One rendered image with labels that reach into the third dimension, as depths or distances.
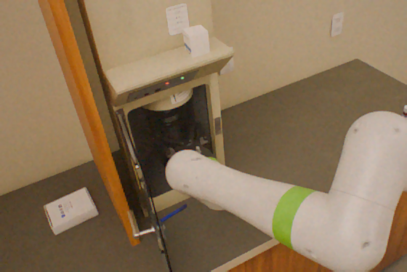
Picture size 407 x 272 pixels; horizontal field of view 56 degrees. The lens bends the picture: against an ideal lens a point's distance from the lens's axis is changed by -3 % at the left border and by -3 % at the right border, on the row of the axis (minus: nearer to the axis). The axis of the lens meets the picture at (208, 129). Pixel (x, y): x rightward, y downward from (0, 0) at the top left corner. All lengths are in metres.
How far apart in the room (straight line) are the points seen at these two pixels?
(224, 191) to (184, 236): 0.51
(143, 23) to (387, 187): 0.67
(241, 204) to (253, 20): 1.08
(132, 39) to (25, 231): 0.81
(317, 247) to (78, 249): 0.88
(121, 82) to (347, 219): 0.59
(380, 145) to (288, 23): 1.25
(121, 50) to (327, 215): 0.63
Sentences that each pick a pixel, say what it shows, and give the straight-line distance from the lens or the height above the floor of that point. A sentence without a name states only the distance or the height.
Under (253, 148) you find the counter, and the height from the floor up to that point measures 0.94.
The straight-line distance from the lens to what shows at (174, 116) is 1.24.
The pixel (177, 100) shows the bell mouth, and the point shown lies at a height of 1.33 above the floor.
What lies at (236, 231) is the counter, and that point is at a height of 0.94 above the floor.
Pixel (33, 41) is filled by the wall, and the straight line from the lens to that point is 1.42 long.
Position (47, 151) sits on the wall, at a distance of 1.63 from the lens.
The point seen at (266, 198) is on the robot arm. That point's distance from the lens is 0.74.
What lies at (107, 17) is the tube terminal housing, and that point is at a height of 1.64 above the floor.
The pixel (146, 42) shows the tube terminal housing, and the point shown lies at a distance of 1.03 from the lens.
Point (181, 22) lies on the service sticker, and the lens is 1.05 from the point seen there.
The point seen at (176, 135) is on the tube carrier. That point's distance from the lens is 1.28.
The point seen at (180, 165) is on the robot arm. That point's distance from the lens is 0.91.
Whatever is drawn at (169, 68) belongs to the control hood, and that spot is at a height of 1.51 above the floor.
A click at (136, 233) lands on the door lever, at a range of 0.99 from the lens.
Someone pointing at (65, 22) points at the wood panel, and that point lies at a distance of 0.86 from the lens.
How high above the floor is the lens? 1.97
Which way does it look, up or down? 38 degrees down
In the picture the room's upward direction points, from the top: 7 degrees counter-clockwise
